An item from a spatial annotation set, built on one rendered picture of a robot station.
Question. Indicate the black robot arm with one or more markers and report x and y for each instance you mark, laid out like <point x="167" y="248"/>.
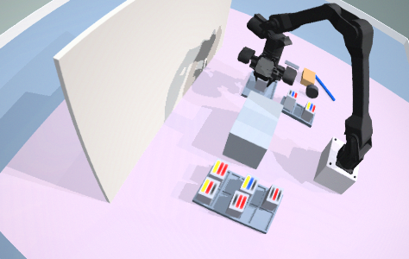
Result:
<point x="358" y="37"/>

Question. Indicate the white wall panel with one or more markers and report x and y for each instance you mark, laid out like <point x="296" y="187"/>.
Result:
<point x="123" y="76"/>

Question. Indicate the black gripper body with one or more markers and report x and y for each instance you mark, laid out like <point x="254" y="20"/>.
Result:
<point x="247" y="55"/>

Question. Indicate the black cylinder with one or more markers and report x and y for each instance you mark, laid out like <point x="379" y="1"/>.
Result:
<point x="311" y="91"/>

